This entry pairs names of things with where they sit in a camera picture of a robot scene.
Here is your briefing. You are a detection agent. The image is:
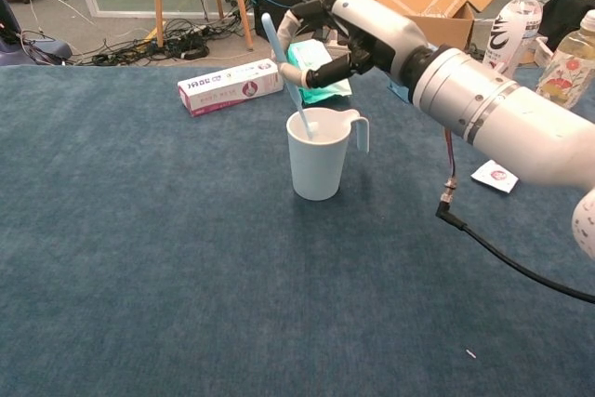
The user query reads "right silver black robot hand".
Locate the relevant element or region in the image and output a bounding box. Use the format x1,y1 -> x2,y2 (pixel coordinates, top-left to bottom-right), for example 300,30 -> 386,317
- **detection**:
273,0 -> 429,90

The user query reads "light blue toothbrush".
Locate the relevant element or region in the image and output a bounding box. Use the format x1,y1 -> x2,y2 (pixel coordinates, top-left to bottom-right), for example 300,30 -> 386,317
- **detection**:
260,12 -> 320,140

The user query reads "white toothpaste tube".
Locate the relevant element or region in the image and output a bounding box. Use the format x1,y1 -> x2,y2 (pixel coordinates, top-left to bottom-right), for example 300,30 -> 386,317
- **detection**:
469,159 -> 521,193

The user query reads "clear bottle black cap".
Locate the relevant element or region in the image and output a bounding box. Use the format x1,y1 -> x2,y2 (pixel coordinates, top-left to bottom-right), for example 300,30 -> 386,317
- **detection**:
482,0 -> 545,80

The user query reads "white toothpaste carton box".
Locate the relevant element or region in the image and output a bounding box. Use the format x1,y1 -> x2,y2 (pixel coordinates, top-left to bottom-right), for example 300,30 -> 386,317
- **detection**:
177,58 -> 285,118

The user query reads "yellow tea bottle white cap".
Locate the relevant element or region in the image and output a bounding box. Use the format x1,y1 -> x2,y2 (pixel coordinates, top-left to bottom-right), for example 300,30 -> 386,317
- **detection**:
534,9 -> 595,110

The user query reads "light blue cube box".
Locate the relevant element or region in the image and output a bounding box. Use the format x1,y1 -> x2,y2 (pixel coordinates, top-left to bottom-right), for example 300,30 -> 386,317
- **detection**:
387,82 -> 413,103

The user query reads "green wet wipes pack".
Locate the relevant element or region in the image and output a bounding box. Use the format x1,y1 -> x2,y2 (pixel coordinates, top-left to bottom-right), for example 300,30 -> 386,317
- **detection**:
284,41 -> 353,105

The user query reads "black cloth cover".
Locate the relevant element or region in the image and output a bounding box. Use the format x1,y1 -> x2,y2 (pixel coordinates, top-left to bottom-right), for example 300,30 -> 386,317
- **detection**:
541,0 -> 595,52

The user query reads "blue felt table mat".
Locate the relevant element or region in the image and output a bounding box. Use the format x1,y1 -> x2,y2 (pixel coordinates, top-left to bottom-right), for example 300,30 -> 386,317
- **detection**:
0,64 -> 595,397

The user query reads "blue-grey machine base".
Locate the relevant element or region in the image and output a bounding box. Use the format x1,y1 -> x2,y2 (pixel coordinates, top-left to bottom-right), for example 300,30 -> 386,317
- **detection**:
0,0 -> 73,66

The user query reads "pale blue handled cup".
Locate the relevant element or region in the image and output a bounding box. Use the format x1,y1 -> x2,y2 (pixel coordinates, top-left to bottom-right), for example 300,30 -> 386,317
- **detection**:
285,107 -> 371,202

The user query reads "black floor cable bundle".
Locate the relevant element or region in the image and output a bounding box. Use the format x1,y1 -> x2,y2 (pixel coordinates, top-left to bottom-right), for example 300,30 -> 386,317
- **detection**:
76,15 -> 252,67

